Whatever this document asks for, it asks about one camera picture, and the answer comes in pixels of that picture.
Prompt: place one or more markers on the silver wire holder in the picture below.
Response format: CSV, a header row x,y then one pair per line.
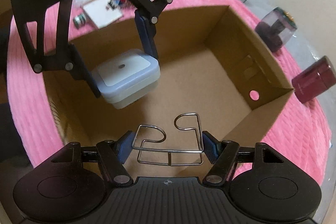
x,y
184,148

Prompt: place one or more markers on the maroon cylindrical canister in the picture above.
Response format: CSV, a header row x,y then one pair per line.
x,y
314,80

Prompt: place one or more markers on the pink ribbed blanket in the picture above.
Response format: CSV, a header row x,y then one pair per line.
x,y
288,121

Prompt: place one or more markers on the white card booklet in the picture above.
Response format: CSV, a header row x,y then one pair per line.
x,y
102,12

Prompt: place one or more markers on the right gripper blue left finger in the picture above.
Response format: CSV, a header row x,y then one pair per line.
x,y
124,147

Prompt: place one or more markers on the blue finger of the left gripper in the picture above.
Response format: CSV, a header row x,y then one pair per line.
x,y
147,32
79,70

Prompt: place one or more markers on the small silver striped tube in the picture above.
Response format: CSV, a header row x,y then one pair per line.
x,y
79,21

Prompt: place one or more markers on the dark glass jar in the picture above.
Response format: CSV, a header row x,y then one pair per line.
x,y
276,29

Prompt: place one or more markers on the brown cardboard box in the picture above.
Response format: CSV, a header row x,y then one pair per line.
x,y
252,70

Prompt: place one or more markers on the white square plastic box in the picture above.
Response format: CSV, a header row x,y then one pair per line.
x,y
127,77

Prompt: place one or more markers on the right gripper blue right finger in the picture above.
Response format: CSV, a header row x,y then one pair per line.
x,y
210,147

